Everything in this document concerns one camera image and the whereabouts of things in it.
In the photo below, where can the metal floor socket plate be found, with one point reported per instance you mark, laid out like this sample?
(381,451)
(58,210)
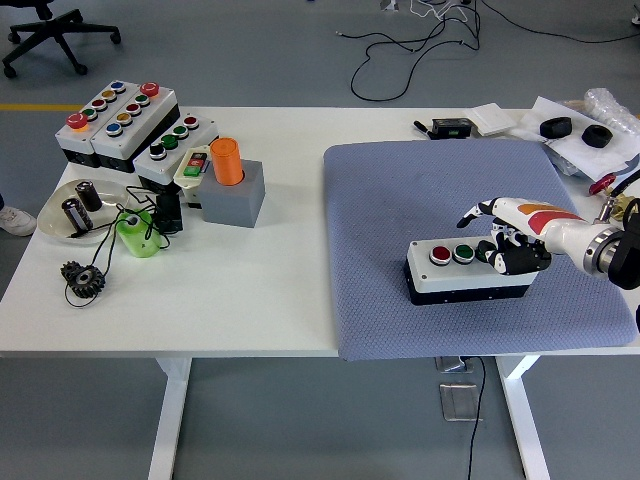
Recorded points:
(457,402)

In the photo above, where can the small black adapter box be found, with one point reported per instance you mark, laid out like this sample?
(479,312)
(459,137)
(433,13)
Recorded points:
(169,212)

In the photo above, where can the white wall switch plate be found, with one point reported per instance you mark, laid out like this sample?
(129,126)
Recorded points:
(492,119)

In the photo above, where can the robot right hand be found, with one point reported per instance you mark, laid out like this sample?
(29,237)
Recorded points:
(545,222)

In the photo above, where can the grey under-table box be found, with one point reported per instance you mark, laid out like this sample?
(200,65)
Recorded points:
(452,364)

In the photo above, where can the blue-grey textured mat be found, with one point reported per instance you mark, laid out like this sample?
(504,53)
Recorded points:
(380,225)

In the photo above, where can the black metal gear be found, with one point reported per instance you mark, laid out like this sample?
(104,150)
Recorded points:
(75,280)

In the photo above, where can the cream red-green switch box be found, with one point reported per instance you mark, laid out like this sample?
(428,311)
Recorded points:
(192,175)

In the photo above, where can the dark brown capacitor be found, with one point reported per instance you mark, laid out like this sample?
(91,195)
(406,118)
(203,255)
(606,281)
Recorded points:
(90,197)

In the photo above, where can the black office chair base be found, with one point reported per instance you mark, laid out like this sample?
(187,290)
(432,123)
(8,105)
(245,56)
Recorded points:
(55,27)

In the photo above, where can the black striped capacitor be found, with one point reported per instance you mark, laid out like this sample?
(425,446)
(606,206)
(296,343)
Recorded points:
(77,215)

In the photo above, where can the green plastic cylinder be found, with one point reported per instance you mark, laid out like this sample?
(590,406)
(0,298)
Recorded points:
(140,240)

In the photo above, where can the grey block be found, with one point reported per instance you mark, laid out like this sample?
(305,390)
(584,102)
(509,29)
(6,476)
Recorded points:
(230,202)

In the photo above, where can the white paper sheet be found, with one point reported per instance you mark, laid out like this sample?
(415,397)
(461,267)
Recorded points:
(550,107)

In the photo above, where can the person's shoe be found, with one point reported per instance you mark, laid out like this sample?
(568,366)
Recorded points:
(17,221)

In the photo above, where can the white four-control button box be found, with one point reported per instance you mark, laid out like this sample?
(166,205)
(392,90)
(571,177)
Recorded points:
(167,160)
(450,280)

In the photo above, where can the clear bubble wrap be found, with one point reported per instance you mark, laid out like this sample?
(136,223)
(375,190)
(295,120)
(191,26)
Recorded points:
(607,107)

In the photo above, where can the shallow metal bowl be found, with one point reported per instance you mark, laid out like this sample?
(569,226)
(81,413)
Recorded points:
(55,220)

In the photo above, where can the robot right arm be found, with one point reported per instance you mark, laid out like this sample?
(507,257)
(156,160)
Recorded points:
(602,252)

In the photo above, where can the black device, green label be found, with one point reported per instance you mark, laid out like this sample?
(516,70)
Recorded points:
(450,129)

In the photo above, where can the orange cylinder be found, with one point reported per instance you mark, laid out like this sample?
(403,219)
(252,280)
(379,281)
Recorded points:
(226,162)

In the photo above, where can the white table leg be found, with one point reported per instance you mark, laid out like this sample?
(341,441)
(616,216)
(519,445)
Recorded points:
(525,425)
(167,425)

